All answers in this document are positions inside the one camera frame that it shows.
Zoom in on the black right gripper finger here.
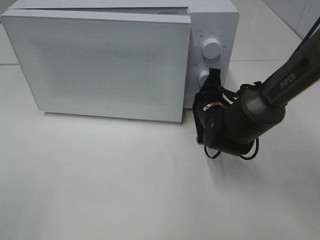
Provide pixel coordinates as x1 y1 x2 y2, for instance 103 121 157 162
201 67 221 88

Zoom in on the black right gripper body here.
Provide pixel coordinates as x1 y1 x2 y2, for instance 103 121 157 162
192 84 229 145

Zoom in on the white timer knob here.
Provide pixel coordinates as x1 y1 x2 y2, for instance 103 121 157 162
198 70 209 88

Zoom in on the white microwave door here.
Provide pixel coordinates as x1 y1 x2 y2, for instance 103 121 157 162
1 9 191 123

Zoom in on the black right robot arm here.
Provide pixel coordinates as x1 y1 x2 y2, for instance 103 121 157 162
192 30 320 160

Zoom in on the upper white power knob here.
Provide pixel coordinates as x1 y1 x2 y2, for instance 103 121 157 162
200 36 223 60

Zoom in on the white microwave oven body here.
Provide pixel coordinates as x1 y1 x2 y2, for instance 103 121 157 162
1 0 240 110

